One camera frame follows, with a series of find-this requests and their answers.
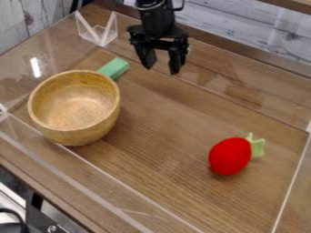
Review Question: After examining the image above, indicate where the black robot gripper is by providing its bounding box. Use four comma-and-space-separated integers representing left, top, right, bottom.
126, 0, 188, 75

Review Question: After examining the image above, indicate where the red plush strawberry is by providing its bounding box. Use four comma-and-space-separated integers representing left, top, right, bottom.
208, 133, 265, 176

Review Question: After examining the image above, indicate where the green rectangular block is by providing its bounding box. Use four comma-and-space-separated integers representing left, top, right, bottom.
97, 57, 129, 80

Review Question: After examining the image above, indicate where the wooden bowl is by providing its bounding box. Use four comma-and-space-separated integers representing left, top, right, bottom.
27, 70, 120, 146

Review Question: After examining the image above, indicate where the clear acrylic corner bracket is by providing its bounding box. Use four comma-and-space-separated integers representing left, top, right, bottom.
74, 12, 117, 47

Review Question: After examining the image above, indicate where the black metal table bracket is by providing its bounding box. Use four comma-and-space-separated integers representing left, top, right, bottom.
25, 193, 68, 233

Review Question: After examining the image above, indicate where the black cable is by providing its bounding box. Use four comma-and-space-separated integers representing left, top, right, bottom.
0, 208, 27, 233

